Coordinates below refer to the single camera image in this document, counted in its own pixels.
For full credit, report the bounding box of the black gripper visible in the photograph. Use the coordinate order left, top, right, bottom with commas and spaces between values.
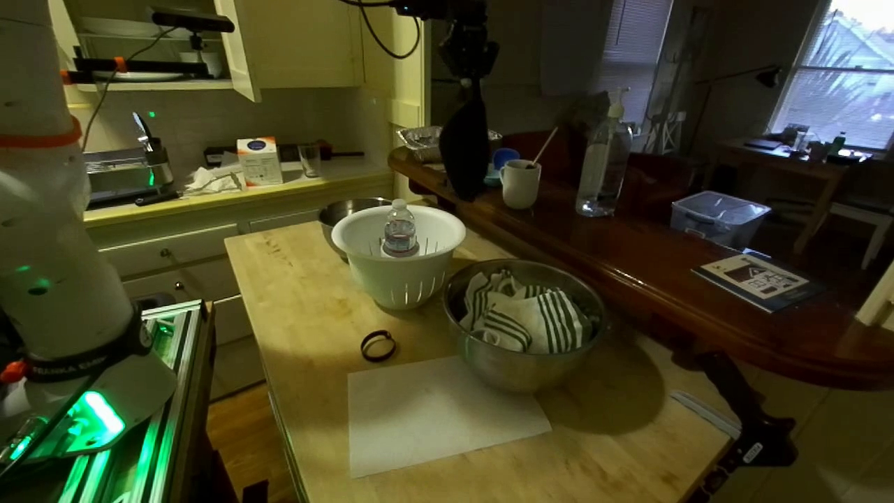
438, 0, 500, 81

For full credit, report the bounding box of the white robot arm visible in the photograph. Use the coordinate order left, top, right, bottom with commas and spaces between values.
0, 0, 135, 361

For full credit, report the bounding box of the silver bowl with striped towel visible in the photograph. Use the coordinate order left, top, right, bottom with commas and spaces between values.
444, 260, 611, 393

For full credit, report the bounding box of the white cup with straw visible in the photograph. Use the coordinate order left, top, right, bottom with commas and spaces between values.
500, 129, 560, 210

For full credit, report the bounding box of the tall clear glass container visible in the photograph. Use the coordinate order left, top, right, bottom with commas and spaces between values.
575, 102, 628, 217

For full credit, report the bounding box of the clear plastic bottle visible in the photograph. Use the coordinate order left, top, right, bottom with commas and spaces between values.
379, 199, 420, 256

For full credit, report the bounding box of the white plastic colander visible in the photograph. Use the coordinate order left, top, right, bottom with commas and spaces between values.
333, 204, 466, 309

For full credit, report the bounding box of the white tissue box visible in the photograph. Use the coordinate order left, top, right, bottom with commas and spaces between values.
238, 137, 283, 183

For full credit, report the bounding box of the striped white dish towel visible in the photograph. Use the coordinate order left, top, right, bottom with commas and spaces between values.
459, 270, 590, 355

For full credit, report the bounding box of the clear plastic storage box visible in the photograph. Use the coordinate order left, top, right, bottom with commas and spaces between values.
670, 190, 768, 249

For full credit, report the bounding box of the dark wooden counter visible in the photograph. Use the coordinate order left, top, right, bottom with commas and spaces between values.
389, 149, 894, 387

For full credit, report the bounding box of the magazine on counter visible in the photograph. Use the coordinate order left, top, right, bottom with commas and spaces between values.
692, 252, 818, 312

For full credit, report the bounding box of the white paper sheet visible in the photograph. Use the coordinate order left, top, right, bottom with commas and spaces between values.
347, 357, 551, 478

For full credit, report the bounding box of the black table clamp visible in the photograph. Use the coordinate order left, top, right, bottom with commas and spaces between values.
674, 353, 796, 503

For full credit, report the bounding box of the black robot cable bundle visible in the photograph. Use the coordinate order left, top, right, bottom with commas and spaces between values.
339, 0, 441, 62

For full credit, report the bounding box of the black rubber ring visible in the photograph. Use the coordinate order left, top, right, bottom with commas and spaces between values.
358, 327, 399, 367

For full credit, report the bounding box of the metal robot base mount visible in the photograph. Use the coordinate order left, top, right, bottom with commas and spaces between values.
0, 299, 213, 503

